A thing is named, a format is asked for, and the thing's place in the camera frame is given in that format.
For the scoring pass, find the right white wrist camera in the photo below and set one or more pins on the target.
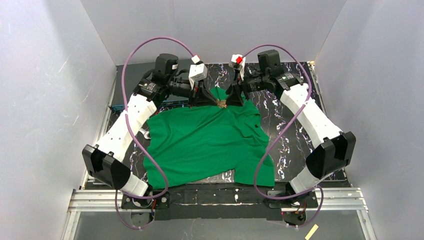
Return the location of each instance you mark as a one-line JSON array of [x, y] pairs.
[[237, 62]]

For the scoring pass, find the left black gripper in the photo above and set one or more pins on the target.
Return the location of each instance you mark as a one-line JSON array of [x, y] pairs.
[[195, 92]]

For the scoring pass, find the green polo shirt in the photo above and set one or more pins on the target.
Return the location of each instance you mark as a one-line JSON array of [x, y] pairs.
[[192, 144]]

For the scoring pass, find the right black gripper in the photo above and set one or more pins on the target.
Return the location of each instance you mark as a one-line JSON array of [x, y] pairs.
[[238, 88]]

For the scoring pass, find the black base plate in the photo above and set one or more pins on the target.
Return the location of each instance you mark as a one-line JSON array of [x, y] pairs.
[[221, 201]]

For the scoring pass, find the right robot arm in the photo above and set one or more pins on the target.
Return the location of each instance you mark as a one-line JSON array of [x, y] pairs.
[[333, 148]]

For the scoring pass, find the yellow tape strip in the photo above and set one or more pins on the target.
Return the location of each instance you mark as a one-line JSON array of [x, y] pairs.
[[311, 232]]

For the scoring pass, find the grey network switch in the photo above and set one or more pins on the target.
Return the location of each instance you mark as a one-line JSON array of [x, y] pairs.
[[133, 75]]

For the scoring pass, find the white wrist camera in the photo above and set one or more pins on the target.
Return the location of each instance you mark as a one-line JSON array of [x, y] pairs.
[[237, 62], [198, 70]]

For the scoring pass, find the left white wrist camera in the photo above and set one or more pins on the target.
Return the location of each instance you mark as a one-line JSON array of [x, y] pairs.
[[198, 70]]

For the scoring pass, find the silver wrench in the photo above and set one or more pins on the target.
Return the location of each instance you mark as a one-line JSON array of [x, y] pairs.
[[145, 133]]

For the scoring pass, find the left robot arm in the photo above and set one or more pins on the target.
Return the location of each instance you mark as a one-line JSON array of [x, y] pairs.
[[104, 159]]

